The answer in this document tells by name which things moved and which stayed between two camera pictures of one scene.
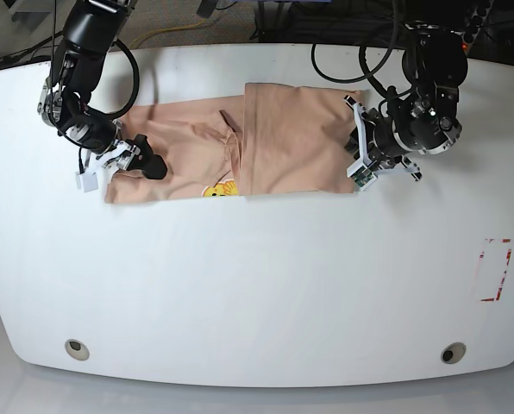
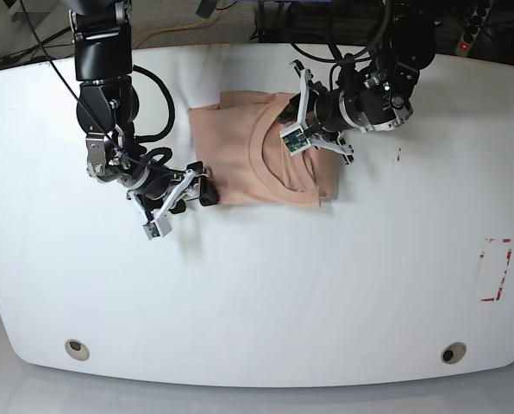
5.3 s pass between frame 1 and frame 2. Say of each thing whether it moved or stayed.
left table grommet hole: stayed
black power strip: stayed
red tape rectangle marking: stayed
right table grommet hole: stayed
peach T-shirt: moved
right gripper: moved
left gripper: moved
